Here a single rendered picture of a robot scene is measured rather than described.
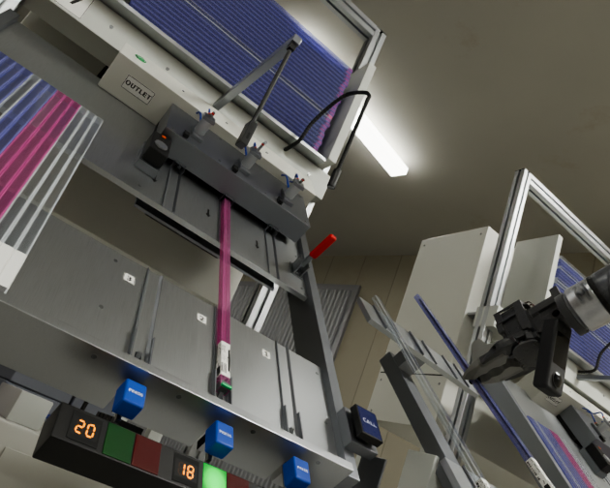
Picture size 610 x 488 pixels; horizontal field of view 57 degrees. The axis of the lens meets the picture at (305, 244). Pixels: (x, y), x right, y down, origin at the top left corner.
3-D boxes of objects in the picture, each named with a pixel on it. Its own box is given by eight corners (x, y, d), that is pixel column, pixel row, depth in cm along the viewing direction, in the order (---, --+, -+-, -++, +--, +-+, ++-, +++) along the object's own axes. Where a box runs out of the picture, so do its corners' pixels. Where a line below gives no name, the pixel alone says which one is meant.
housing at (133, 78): (276, 239, 130) (316, 195, 125) (80, 108, 110) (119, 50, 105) (273, 222, 137) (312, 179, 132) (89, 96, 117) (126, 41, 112)
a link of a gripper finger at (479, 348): (457, 356, 101) (503, 333, 98) (466, 384, 97) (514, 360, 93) (447, 349, 100) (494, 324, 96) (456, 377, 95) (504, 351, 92)
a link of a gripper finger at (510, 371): (472, 367, 104) (514, 341, 99) (481, 394, 99) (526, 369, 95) (462, 360, 102) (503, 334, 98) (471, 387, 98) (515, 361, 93)
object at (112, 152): (290, 315, 105) (308, 296, 103) (-77, 94, 78) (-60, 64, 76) (278, 227, 133) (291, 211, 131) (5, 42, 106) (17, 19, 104)
